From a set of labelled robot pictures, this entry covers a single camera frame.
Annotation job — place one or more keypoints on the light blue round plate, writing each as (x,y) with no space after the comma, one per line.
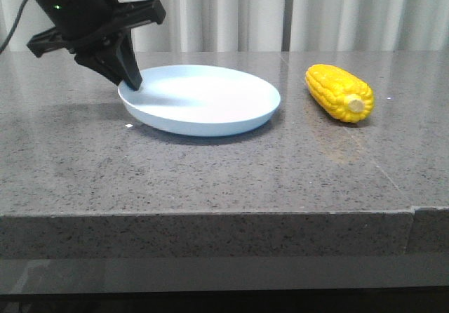
(201,100)

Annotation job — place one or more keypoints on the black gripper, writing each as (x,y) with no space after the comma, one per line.
(78,23)

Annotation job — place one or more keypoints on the white pleated curtain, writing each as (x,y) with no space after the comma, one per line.
(297,25)

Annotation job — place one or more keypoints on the yellow toy corn cob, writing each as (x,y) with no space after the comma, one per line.
(342,95)

